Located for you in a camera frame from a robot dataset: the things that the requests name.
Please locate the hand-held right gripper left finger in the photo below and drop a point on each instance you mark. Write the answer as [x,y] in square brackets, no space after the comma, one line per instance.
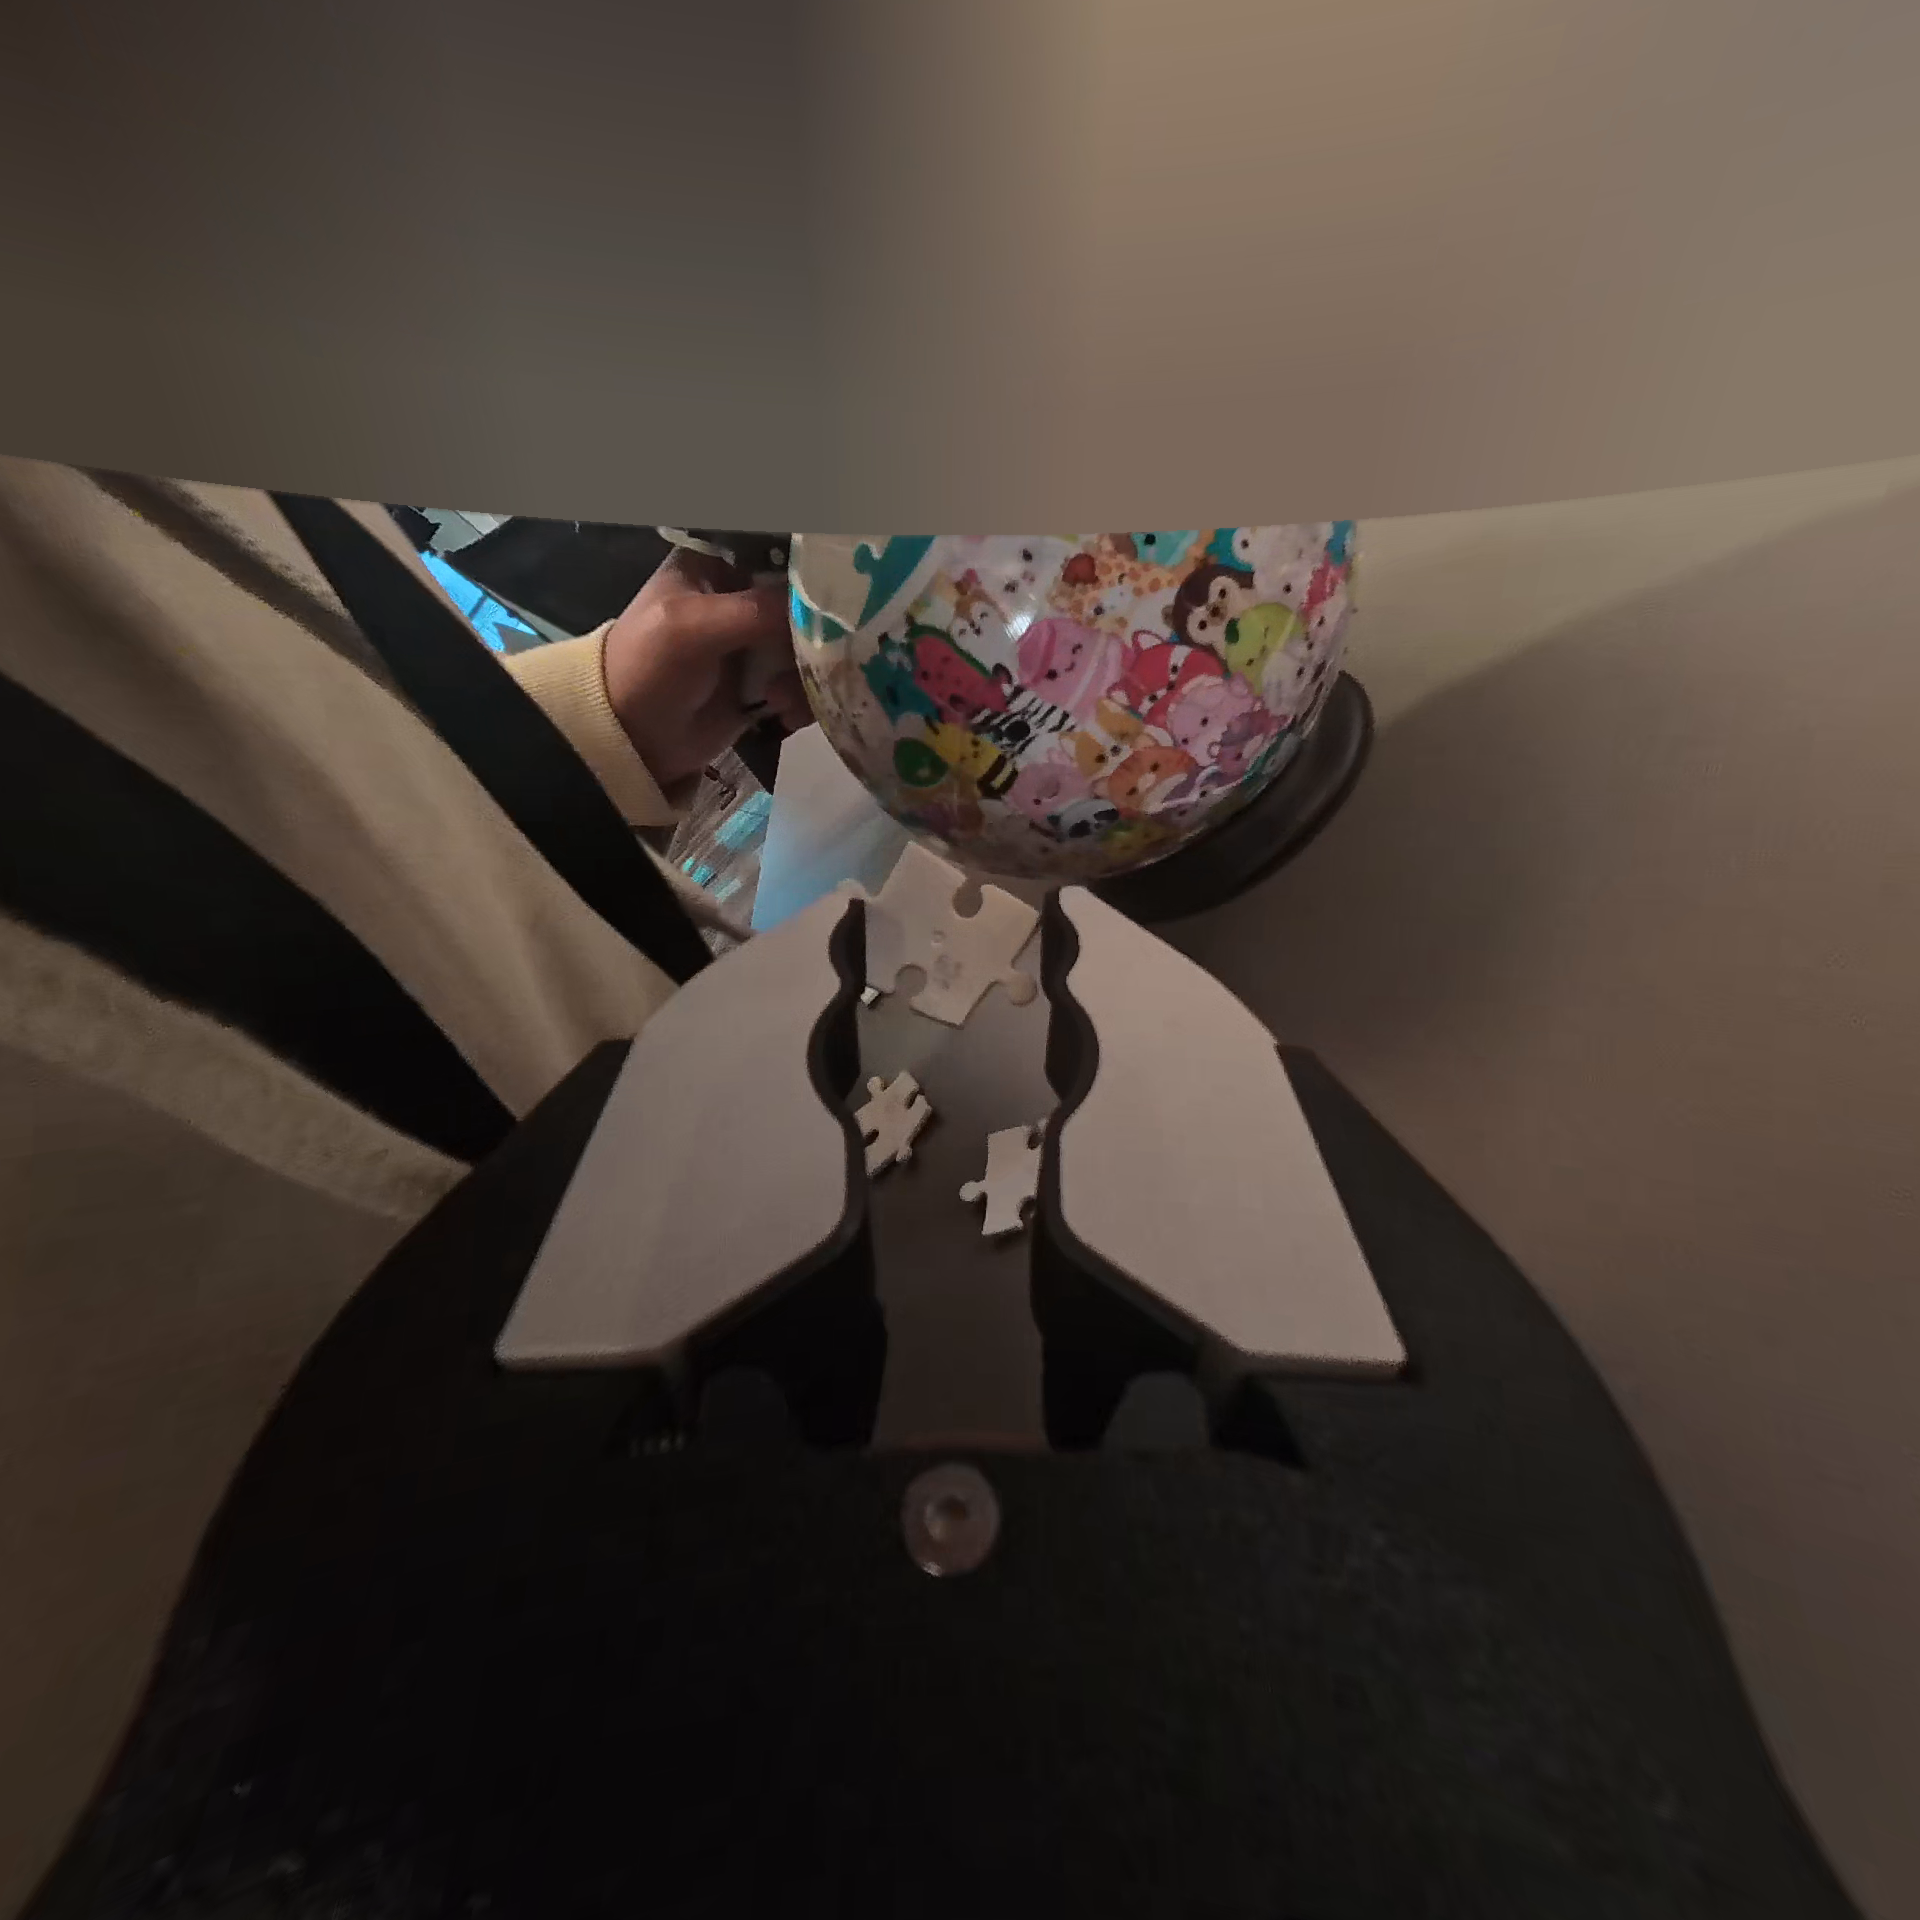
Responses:
[705,1171]

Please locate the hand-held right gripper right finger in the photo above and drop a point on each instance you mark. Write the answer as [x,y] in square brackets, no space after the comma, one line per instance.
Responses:
[1200,1171]

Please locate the white puzzle piece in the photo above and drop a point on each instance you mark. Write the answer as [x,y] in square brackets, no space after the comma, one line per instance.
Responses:
[944,931]
[1004,1185]
[892,1118]

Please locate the colourful puzzle ball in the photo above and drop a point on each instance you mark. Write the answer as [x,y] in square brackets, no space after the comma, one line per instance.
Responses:
[1081,690]

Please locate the person's left forearm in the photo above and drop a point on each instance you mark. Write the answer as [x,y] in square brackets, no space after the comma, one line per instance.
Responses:
[578,704]

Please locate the black ball stand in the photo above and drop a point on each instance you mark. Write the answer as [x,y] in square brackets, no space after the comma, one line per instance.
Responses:
[1290,810]

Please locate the person's left hand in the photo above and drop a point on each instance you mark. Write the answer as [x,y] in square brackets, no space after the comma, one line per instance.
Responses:
[699,661]

